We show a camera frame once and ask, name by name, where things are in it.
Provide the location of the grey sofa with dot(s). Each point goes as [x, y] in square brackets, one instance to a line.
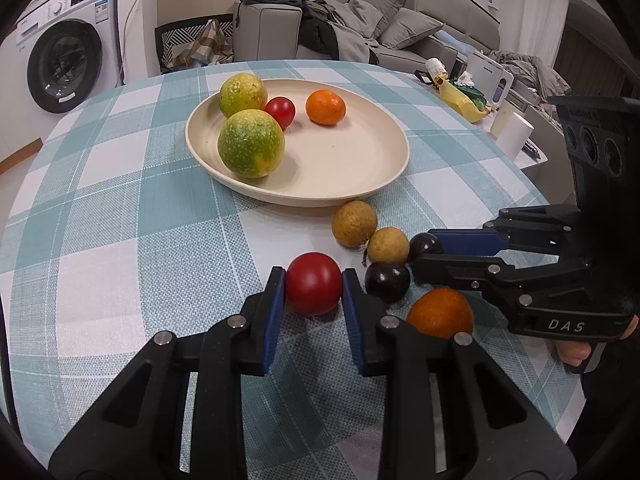
[265, 30]

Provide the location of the white appliance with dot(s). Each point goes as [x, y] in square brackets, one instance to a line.
[487, 77]

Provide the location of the yellow bag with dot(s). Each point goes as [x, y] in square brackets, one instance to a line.
[460, 100]

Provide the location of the teal checked tablecloth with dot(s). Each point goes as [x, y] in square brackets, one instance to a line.
[125, 210]

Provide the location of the orange tangerine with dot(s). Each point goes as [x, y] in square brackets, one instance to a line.
[326, 107]
[440, 312]

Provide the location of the white washing machine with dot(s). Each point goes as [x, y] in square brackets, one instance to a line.
[60, 65]

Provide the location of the green yellow citrus fruit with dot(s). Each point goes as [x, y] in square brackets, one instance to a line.
[243, 96]
[251, 143]

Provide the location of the white bottle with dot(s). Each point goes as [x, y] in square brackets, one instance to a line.
[436, 69]

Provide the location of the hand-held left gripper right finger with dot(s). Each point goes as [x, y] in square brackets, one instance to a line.
[352, 325]

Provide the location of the grey clothes pile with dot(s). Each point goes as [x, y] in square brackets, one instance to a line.
[535, 72]

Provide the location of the brown longan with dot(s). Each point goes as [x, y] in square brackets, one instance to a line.
[388, 245]
[354, 223]

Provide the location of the round beige plate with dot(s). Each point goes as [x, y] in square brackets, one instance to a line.
[340, 160]

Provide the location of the dark purple grape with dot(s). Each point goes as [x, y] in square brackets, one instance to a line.
[424, 246]
[387, 282]

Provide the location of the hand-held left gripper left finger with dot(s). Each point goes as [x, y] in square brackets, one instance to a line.
[274, 320]

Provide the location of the black patterned chair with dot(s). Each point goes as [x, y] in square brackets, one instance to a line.
[172, 37]

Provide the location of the white tissue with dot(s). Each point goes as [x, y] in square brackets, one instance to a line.
[464, 78]

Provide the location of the plaid cloth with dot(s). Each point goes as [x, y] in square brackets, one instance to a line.
[210, 45]

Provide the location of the white paper roll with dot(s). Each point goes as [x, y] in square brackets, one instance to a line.
[512, 132]

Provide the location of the grey cushion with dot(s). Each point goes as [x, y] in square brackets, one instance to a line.
[410, 27]
[377, 10]

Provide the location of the red cherry tomato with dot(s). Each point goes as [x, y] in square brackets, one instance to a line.
[281, 111]
[313, 282]

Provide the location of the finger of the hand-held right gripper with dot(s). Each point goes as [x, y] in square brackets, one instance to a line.
[450, 270]
[465, 242]

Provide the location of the person's right hand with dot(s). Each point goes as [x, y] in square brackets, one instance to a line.
[570, 352]

